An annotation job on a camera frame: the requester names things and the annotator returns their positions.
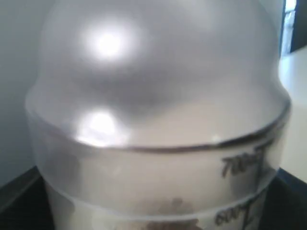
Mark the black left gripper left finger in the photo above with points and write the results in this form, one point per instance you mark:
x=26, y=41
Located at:
x=24, y=203

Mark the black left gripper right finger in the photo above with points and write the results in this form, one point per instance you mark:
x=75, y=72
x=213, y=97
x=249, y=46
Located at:
x=285, y=206

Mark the clear plastic shaker bottle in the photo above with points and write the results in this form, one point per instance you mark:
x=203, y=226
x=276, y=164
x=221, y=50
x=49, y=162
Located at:
x=158, y=114

